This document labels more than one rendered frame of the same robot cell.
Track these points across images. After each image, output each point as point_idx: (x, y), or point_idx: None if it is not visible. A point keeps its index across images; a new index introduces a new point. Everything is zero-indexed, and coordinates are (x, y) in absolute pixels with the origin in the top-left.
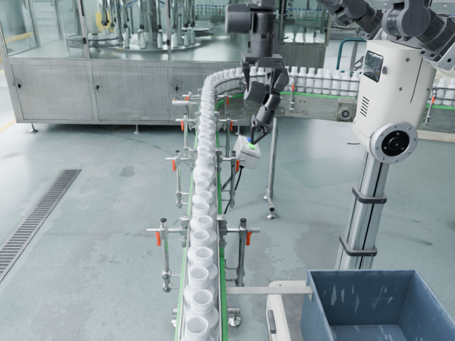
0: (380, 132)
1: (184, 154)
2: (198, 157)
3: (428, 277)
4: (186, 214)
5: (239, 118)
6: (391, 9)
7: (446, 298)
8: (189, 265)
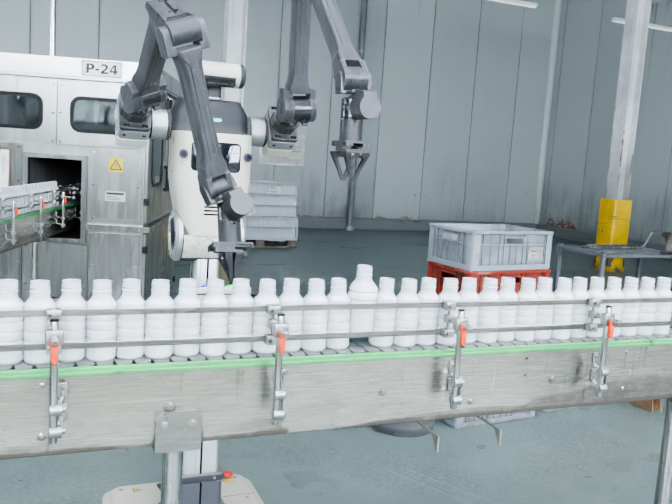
0: (244, 225)
1: (51, 430)
2: (275, 316)
3: (18, 502)
4: (445, 301)
5: None
6: (291, 99)
7: (68, 495)
8: (499, 306)
